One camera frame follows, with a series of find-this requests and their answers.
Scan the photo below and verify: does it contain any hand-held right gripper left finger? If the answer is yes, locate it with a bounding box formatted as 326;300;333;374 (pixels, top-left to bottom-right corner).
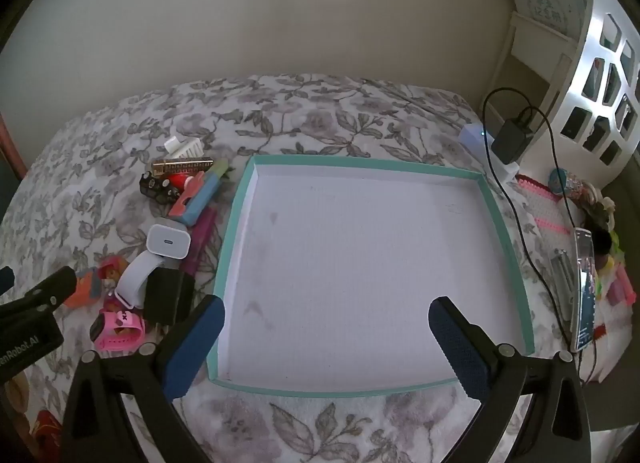
59;294;226;463

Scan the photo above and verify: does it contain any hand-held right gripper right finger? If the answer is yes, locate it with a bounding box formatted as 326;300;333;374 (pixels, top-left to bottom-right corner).
428;296;593;463

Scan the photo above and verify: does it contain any orange and blue toy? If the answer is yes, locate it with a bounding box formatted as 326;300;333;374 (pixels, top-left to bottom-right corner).
62;267;108;310

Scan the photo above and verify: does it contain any black charger block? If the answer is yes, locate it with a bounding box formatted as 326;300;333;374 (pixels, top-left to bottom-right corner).
143;268;196;326

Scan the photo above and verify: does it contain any small pink doll toy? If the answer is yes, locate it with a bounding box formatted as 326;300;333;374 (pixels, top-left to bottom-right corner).
97;255;126;294

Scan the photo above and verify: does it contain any pink watch strap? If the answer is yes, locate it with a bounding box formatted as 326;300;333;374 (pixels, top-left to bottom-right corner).
90;308;147;356

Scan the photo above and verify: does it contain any white watch band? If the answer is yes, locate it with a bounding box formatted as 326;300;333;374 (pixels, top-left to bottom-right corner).
114;250;168;311

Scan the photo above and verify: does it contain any white charger cube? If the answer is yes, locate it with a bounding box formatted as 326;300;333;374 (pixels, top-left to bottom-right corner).
146;224;191;259

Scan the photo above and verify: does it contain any magenta pen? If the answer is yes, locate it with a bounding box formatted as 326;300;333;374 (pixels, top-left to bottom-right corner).
180;208;218;276

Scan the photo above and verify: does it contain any teal rimmed white tray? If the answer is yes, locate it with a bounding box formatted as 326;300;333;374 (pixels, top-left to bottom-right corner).
206;154;535;398

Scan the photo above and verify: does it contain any red blue eraser block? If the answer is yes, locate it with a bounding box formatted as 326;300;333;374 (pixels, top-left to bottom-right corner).
167;174;223;226

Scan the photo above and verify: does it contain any black toy car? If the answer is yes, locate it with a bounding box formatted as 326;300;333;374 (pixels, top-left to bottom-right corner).
139;170;183;204

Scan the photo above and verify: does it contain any metal harmonica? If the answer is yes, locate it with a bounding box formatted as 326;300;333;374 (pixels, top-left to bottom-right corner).
151;157;215;176

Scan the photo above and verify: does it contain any silver metal bar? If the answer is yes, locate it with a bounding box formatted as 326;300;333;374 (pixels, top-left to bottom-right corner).
550;248;576;321

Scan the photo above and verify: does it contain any smartphone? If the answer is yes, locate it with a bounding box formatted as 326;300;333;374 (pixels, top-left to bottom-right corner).
570;227;597;354

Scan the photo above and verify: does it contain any small red toy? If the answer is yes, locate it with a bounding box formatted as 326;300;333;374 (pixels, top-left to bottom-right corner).
167;170;201;191

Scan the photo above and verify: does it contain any pink edged white mat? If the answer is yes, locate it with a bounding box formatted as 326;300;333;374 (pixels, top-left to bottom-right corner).
517;175;581;244

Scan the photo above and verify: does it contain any pile of colourful toys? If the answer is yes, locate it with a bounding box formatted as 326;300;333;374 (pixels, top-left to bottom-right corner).
585;183;638;309

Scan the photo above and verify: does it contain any white ribbed plug adapter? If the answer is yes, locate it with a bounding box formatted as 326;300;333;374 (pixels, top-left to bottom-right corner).
164;135;207;160

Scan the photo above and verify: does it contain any round teal container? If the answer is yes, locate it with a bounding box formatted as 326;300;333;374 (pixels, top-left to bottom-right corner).
550;168;583;194

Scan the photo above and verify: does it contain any white power strip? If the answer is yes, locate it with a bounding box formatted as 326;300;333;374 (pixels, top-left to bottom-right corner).
459;124;521;178

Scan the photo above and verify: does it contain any black power adapter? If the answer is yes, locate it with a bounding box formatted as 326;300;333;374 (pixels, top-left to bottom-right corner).
492;110;535;164

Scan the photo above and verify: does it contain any white shelf stand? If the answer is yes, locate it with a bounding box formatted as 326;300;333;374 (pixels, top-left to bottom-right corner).
492;13;576;114

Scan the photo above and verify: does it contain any white lattice shelf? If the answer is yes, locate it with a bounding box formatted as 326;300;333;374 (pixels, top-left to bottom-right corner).
545;0;640;168

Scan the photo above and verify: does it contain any wooden bed frame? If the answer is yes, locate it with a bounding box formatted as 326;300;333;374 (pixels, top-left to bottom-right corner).
0;113;27;178

